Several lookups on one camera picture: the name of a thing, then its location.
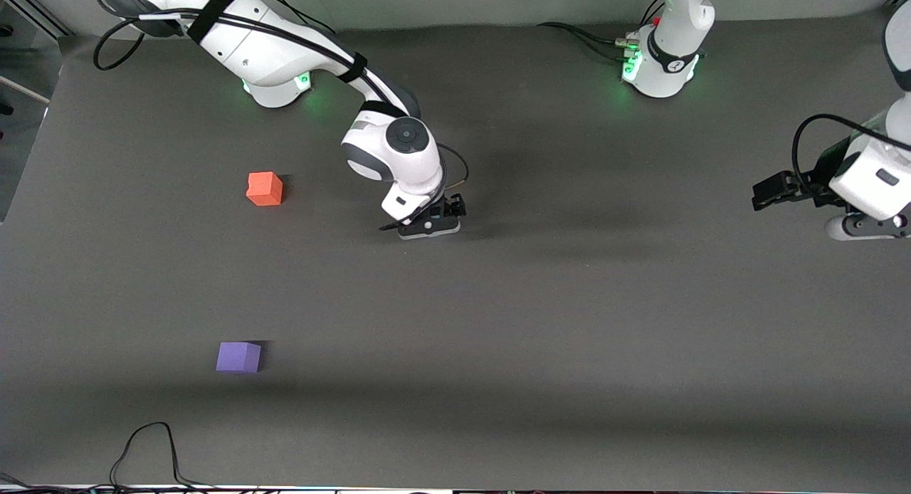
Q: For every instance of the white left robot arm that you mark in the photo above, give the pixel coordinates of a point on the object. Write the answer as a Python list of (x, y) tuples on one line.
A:
[(669, 67)]

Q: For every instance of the orange block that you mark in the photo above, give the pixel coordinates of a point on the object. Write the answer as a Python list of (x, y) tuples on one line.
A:
[(264, 189)]

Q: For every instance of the purple block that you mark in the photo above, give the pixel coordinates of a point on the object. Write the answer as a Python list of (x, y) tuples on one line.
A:
[(238, 357)]

